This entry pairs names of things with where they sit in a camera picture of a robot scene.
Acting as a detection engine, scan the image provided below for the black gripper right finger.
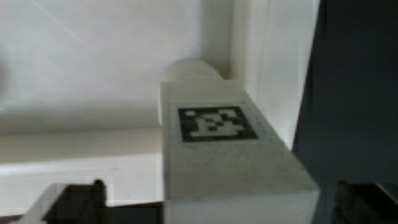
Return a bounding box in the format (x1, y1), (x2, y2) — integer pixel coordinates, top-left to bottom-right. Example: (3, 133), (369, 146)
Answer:
(330, 181), (398, 224)

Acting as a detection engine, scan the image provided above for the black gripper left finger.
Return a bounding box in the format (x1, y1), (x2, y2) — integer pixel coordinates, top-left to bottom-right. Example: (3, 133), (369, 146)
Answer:
(19, 179), (167, 224)

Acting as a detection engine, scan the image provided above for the white table leg with tags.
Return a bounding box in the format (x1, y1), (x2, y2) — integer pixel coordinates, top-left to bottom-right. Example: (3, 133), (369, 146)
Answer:
(160, 59), (320, 224)

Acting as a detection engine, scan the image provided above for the white square tabletop part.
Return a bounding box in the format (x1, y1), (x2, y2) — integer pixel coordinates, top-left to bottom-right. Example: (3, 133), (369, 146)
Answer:
(0, 0), (320, 224)

